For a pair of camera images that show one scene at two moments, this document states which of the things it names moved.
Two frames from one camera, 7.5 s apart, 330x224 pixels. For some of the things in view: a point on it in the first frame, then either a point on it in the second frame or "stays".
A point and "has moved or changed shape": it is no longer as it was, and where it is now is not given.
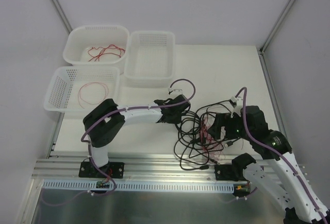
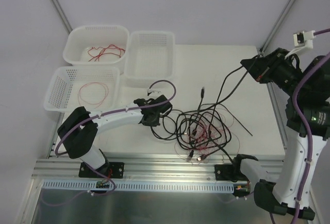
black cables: [197, 146] has moved or changed shape
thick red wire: [96, 53] stays
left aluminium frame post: [55, 1] stays
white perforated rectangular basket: [149, 60] stays
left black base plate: [115, 170] stays
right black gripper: [219, 125] to [266, 67]
